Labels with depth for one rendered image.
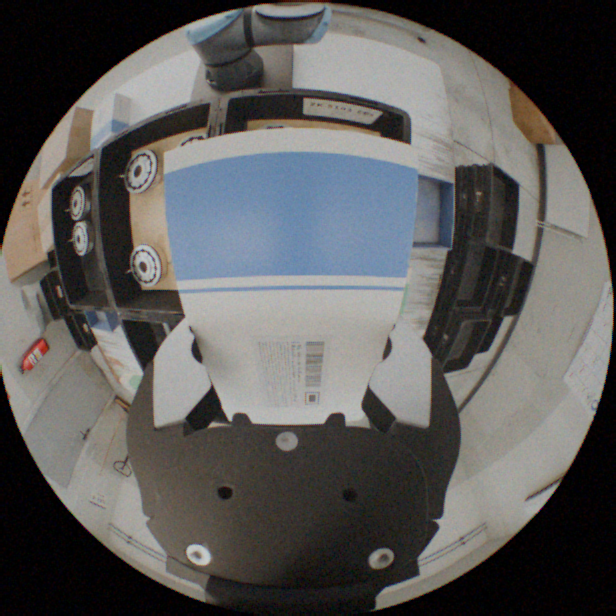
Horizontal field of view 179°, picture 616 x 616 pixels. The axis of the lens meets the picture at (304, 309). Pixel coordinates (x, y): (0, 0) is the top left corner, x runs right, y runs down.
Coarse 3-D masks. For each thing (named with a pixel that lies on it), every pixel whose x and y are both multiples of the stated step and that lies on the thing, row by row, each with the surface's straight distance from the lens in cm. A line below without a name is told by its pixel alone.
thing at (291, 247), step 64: (192, 192) 10; (256, 192) 9; (320, 192) 9; (384, 192) 10; (192, 256) 10; (256, 256) 9; (320, 256) 9; (384, 256) 10; (192, 320) 12; (256, 320) 10; (320, 320) 10; (384, 320) 11; (256, 384) 14; (320, 384) 14
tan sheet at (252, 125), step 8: (256, 120) 45; (264, 120) 44; (272, 120) 44; (280, 120) 44; (288, 120) 44; (296, 120) 44; (304, 120) 44; (248, 128) 44; (256, 128) 44; (320, 128) 43; (328, 128) 43; (336, 128) 44; (344, 128) 44; (352, 128) 45; (360, 128) 45
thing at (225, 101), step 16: (224, 96) 38; (240, 96) 37; (256, 96) 36; (304, 96) 36; (320, 96) 35; (336, 96) 36; (352, 96) 36; (224, 112) 36; (400, 112) 38; (224, 128) 34
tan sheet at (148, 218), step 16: (160, 144) 53; (176, 144) 50; (160, 192) 50; (144, 208) 53; (160, 208) 50; (144, 224) 53; (160, 224) 50; (144, 240) 54; (160, 240) 50; (144, 288) 58; (160, 288) 54; (176, 288) 51
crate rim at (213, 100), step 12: (180, 108) 42; (192, 108) 40; (216, 108) 37; (144, 120) 46; (156, 120) 44; (216, 120) 36; (120, 132) 50; (108, 144) 53; (96, 168) 54; (96, 180) 53; (96, 192) 52; (96, 204) 52; (96, 216) 52; (108, 276) 52; (108, 288) 53; (120, 312) 54; (132, 312) 50; (144, 312) 47; (156, 312) 44; (168, 312) 42; (180, 312) 40
